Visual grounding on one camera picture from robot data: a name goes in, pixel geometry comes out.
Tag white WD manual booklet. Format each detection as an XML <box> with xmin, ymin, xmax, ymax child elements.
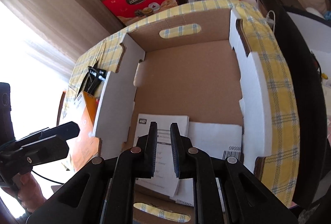
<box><xmin>133</xmin><ymin>114</ymin><xmax>189</xmax><ymax>197</ymax></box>

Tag white orange WD Passport box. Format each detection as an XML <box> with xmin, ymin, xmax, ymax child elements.
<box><xmin>59</xmin><ymin>91</ymin><xmax>100</xmax><ymax>172</ymax></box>

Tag person left hand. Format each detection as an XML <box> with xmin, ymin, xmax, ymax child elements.
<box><xmin>1</xmin><ymin>172</ymin><xmax>47</xmax><ymax>213</ymax></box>

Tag white paper with barcode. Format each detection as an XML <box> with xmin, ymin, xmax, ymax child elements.
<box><xmin>171</xmin><ymin>122</ymin><xmax>242</xmax><ymax>207</ymax></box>

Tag white brown cardboard tray box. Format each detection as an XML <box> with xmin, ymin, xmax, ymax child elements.
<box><xmin>94</xmin><ymin>8</ymin><xmax>273</xmax><ymax>223</ymax></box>

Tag yellow plaid tablecloth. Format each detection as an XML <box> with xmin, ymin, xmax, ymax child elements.
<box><xmin>61</xmin><ymin>0</ymin><xmax>300</xmax><ymax>207</ymax></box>

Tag sheer white curtain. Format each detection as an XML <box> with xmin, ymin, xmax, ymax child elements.
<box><xmin>1</xmin><ymin>0</ymin><xmax>123</xmax><ymax>138</ymax></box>

